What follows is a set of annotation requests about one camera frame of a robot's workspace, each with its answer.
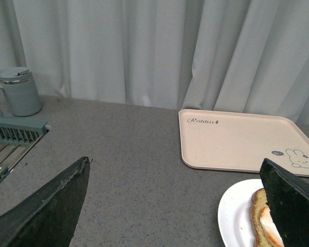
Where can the white round plate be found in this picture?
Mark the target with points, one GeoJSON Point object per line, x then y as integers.
{"type": "Point", "coordinates": [234, 213]}

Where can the white orange sandwich filling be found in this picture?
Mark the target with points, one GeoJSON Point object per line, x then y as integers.
{"type": "Point", "coordinates": [269, 228]}

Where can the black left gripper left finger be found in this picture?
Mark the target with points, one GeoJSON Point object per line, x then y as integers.
{"type": "Point", "coordinates": [49, 216]}

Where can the grey lidded travel mug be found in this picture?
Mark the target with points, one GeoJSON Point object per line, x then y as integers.
{"type": "Point", "coordinates": [20, 91]}

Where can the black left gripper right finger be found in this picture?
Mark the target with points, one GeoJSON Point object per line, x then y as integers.
{"type": "Point", "coordinates": [288, 200]}

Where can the beige rabbit serving tray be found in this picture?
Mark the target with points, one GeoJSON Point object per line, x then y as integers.
{"type": "Point", "coordinates": [240, 142]}

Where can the green dish drying rack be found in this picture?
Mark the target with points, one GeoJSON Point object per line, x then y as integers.
{"type": "Point", "coordinates": [17, 136]}

